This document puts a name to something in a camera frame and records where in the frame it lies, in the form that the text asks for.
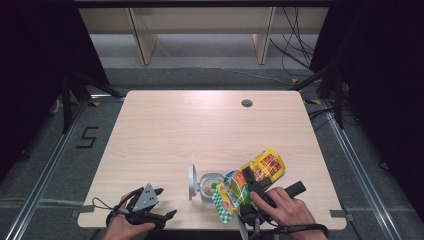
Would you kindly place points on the person's left hand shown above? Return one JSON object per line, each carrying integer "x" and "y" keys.
{"x": 121, "y": 231}

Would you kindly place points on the metal floor rail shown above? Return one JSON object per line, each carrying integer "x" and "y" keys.
{"x": 360, "y": 173}
{"x": 46, "y": 173}

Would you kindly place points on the yellow spouted seasoning pouch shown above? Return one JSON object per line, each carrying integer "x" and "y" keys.
{"x": 271, "y": 163}

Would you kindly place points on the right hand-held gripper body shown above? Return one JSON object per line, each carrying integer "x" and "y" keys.
{"x": 295, "y": 189}

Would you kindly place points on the pale wooden shelf unit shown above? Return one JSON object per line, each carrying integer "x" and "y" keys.
{"x": 143, "y": 43}

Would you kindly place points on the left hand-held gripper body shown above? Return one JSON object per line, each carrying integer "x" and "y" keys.
{"x": 146, "y": 200}

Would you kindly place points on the grey tape strip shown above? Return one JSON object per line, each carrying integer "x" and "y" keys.
{"x": 336, "y": 213}
{"x": 85, "y": 209}

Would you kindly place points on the black metal stand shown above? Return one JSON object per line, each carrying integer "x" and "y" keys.
{"x": 66, "y": 106}
{"x": 339, "y": 106}

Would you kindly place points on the person's right hand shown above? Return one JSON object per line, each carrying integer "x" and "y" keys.
{"x": 293, "y": 213}

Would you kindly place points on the black curtain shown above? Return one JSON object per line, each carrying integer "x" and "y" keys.
{"x": 383, "y": 83}
{"x": 33, "y": 66}

